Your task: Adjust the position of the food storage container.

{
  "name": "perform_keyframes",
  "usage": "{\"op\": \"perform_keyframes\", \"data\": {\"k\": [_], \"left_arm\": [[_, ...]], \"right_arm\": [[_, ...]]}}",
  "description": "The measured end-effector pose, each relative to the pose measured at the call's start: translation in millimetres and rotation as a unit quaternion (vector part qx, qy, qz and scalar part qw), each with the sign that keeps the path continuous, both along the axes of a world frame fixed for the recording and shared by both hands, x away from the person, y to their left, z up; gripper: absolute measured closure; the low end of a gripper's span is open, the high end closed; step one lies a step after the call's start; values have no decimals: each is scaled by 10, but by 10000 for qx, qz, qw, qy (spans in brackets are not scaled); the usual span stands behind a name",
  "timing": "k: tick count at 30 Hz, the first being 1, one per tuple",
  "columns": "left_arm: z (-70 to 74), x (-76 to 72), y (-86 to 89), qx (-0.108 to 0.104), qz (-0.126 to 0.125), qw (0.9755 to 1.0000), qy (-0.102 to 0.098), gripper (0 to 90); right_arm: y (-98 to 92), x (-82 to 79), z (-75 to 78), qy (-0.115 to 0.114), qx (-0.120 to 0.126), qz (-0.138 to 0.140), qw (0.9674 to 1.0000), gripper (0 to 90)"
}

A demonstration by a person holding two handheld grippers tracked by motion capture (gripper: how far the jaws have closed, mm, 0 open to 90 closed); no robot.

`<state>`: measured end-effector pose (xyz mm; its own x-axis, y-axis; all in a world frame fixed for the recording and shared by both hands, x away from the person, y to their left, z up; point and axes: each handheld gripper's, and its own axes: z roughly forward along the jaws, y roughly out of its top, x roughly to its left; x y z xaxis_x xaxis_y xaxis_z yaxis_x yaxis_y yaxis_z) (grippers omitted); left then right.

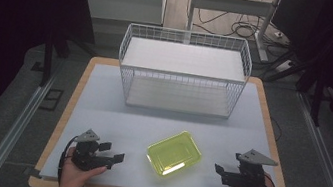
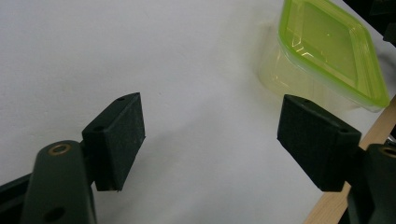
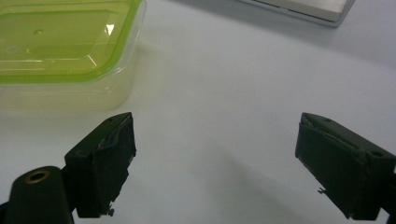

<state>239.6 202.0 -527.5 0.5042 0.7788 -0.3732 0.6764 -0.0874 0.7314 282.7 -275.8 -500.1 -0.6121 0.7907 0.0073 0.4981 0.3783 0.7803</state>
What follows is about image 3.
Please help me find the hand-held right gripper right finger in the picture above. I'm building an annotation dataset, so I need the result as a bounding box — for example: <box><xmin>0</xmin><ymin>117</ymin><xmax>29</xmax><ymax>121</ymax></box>
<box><xmin>294</xmin><ymin>112</ymin><xmax>396</xmax><ymax>221</ymax></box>

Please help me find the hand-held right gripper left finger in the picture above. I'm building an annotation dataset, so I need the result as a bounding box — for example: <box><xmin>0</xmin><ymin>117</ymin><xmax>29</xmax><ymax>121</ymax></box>
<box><xmin>64</xmin><ymin>112</ymin><xmax>137</xmax><ymax>218</ymax></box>

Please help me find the flat silver metal device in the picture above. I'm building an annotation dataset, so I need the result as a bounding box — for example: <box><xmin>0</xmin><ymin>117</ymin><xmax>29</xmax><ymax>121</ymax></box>
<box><xmin>237</xmin><ymin>0</ymin><xmax>357</xmax><ymax>28</ymax></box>

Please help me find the clear container with green lid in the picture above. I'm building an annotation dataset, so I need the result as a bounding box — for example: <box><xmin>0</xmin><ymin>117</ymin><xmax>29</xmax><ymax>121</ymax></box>
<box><xmin>0</xmin><ymin>0</ymin><xmax>148</xmax><ymax>114</ymax></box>

